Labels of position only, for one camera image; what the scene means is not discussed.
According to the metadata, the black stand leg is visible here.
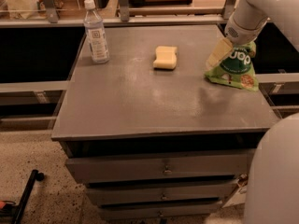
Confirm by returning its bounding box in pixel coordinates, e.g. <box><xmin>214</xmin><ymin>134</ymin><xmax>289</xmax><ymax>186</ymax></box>
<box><xmin>10</xmin><ymin>169</ymin><xmax>45</xmax><ymax>224</ymax></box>

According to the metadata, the yellow sponge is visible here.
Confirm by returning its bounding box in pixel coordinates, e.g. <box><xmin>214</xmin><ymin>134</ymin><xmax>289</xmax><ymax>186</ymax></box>
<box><xmin>153</xmin><ymin>46</ymin><xmax>178</xmax><ymax>70</ymax></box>

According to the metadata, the bottom grey drawer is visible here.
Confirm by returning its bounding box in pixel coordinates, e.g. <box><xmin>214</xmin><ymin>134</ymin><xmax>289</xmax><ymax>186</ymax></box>
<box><xmin>100</xmin><ymin>201</ymin><xmax>222</xmax><ymax>220</ymax></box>

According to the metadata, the metal shelf rail frame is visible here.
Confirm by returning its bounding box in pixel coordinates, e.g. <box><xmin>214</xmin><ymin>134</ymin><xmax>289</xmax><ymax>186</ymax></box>
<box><xmin>0</xmin><ymin>0</ymin><xmax>237</xmax><ymax>28</ymax></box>

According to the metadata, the grey drawer cabinet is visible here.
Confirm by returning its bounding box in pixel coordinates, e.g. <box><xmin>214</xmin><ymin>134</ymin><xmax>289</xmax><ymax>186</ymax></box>
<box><xmin>52</xmin><ymin>25</ymin><xmax>277</xmax><ymax>210</ymax></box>

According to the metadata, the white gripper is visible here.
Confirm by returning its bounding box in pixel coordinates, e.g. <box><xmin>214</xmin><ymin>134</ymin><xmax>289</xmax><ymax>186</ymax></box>
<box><xmin>206</xmin><ymin>11</ymin><xmax>268</xmax><ymax>70</ymax></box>

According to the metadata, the grey drawer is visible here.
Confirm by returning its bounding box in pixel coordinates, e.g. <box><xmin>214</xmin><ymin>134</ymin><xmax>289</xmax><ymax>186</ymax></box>
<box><xmin>65</xmin><ymin>149</ymin><xmax>254</xmax><ymax>183</ymax></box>
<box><xmin>86</xmin><ymin>180</ymin><xmax>236</xmax><ymax>206</ymax></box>
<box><xmin>100</xmin><ymin>201</ymin><xmax>222</xmax><ymax>220</ymax></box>

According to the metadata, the middle grey drawer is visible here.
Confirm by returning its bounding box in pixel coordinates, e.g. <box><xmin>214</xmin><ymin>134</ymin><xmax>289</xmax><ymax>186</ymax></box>
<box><xmin>86</xmin><ymin>180</ymin><xmax>236</xmax><ymax>206</ymax></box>

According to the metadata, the green rice chip bag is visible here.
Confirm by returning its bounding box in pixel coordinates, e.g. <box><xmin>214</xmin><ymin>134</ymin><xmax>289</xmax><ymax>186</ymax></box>
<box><xmin>205</xmin><ymin>41</ymin><xmax>259</xmax><ymax>91</ymax></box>

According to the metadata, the top grey drawer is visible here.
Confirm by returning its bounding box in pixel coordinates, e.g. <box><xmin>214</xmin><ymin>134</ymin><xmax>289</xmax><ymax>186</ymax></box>
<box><xmin>65</xmin><ymin>149</ymin><xmax>254</xmax><ymax>183</ymax></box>

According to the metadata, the cardboard box with items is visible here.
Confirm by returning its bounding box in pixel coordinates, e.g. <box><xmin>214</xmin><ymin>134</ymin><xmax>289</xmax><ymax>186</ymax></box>
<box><xmin>223</xmin><ymin>175</ymin><xmax>249</xmax><ymax>207</ymax></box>

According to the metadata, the clear plastic water bottle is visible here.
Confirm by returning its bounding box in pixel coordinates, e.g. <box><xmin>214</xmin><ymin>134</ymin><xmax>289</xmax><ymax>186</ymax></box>
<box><xmin>83</xmin><ymin>0</ymin><xmax>109</xmax><ymax>63</ymax></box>

